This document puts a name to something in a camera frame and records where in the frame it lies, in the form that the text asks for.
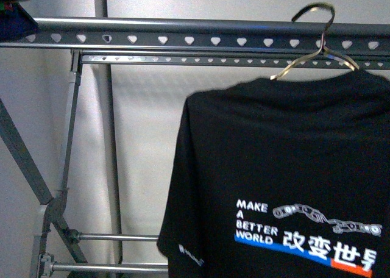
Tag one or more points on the metal wire clothes hanger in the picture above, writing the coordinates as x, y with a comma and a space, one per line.
323, 49

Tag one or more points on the grey front perforated rack rail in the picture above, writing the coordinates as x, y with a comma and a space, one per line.
366, 43

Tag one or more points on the grey bottom horizontal rod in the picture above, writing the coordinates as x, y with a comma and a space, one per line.
135, 268

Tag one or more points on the dark object top left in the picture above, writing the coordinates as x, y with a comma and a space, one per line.
16, 23

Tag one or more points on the grey rear perforated rack rail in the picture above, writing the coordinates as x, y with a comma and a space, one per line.
217, 61

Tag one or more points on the grey horizontal rod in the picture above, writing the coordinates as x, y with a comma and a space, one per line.
135, 268
117, 237

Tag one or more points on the grey crossed rack leg frame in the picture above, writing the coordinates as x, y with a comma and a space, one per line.
51, 209

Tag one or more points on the black printed t-shirt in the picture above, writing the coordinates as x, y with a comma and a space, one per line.
281, 179

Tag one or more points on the grey lower horizontal rod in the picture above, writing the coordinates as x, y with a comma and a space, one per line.
117, 237

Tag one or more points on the grey vertical wall pipe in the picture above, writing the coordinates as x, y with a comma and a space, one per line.
108, 127

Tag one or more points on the grey perforated rack rail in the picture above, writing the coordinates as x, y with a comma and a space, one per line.
366, 43
217, 61

